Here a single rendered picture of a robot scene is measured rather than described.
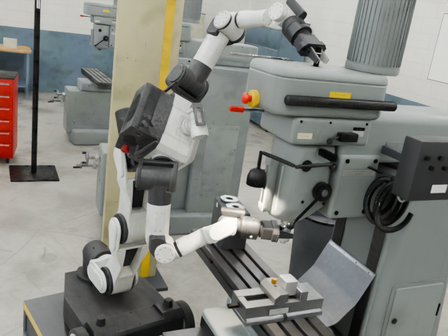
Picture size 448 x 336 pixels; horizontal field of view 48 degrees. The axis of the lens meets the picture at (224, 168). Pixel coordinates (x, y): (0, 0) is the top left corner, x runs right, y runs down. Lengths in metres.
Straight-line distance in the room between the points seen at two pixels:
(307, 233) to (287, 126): 2.26
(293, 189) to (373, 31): 0.63
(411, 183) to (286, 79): 0.54
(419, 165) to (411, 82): 5.75
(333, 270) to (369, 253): 0.21
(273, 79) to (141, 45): 1.81
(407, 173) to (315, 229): 2.19
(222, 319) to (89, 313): 0.74
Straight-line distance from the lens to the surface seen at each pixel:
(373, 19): 1.90
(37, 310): 2.92
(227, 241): 2.43
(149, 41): 3.37
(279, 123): 1.79
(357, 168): 1.92
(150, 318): 2.53
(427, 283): 2.34
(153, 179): 1.84
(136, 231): 2.34
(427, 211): 2.15
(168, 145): 1.89
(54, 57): 10.64
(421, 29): 7.47
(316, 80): 1.70
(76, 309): 2.62
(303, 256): 4.02
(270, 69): 1.67
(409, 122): 2.03
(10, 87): 6.07
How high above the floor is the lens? 2.04
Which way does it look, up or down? 17 degrees down
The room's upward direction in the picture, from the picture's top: 8 degrees clockwise
